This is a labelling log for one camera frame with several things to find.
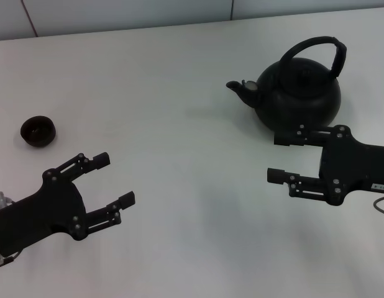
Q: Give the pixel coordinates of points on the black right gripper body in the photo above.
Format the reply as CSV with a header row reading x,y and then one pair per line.
x,y
353,167

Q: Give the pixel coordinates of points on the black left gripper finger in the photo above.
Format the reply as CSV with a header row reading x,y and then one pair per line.
x,y
86,163
98,217

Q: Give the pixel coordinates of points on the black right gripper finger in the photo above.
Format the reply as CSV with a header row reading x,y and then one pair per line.
x,y
304,138
304,186

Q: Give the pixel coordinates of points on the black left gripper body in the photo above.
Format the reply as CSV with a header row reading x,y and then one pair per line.
x,y
39,211

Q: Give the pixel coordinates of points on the small dark teacup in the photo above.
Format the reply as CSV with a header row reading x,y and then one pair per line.
x,y
38,133

